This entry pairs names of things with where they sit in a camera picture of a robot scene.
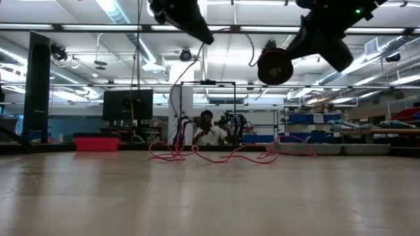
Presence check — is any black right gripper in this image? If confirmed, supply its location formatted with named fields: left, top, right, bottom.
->
left=287, top=14, right=354, bottom=73

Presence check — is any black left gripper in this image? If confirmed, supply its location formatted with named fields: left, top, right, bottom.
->
left=148, top=0, right=215, bottom=45

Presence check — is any blue bin shelf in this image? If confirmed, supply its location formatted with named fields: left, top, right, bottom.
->
left=283, top=111, right=344, bottom=144

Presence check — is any black monitor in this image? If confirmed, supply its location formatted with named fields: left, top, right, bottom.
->
left=102, top=88, right=154, bottom=121

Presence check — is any person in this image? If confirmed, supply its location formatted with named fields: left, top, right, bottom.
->
left=192, top=109, right=232, bottom=146

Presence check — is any wooden workbench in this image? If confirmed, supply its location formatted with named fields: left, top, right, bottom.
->
left=339, top=128, right=420, bottom=144

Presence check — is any grey tool case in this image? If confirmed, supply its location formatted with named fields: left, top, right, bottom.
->
left=274, top=142, right=391, bottom=157

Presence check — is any red fabric object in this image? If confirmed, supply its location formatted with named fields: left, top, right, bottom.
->
left=390, top=107, right=420, bottom=123

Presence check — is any red square plastic bin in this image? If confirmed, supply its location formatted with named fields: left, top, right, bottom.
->
left=73, top=132, right=121, bottom=152

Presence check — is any tall black pillar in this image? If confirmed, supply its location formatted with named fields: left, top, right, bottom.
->
left=22, top=31, right=52, bottom=145

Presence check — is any black ceiling camera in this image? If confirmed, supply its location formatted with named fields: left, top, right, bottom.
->
left=178, top=48, right=193, bottom=63

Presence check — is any black background frame rig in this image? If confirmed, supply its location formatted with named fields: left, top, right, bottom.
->
left=178, top=79, right=237, bottom=146

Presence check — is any yellow hanging cable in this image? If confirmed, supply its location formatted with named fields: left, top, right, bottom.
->
left=129, top=100, right=136, bottom=137

